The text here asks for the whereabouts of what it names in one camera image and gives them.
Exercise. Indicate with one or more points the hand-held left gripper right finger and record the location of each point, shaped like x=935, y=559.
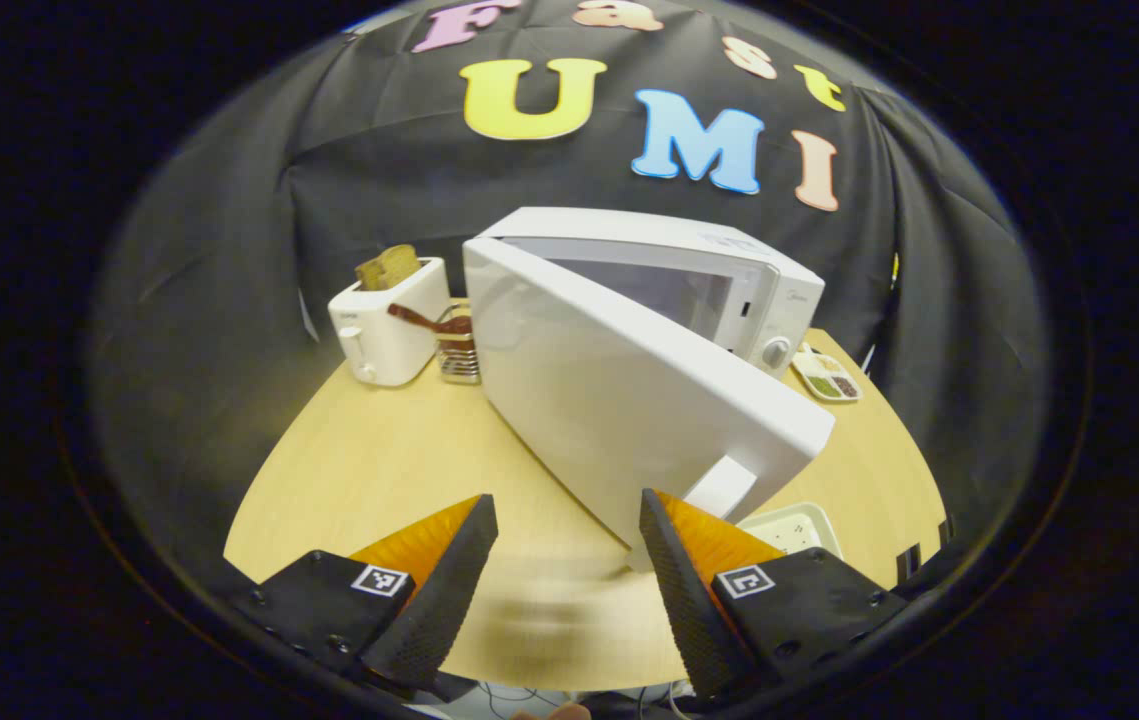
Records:
x=689, y=600

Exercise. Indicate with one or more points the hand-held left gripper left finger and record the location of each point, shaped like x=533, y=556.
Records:
x=439, y=600

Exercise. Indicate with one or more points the white microwave oven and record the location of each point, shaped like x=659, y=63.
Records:
x=619, y=400

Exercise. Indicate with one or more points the pale patterned rectangular plate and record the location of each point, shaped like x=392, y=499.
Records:
x=799, y=530

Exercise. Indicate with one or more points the white divided dish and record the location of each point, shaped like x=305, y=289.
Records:
x=809, y=385

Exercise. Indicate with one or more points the green beans pile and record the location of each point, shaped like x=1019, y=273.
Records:
x=826, y=383

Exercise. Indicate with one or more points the white toaster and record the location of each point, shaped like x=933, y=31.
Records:
x=389, y=340

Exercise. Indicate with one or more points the dark red beans pile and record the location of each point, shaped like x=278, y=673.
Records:
x=845, y=381

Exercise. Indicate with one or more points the brown spoon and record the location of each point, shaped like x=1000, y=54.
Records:
x=419, y=318

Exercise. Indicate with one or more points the brown toast slice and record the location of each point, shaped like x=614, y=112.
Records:
x=387, y=268

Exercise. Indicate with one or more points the black backdrop cloth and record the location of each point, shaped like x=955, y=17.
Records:
x=229, y=250

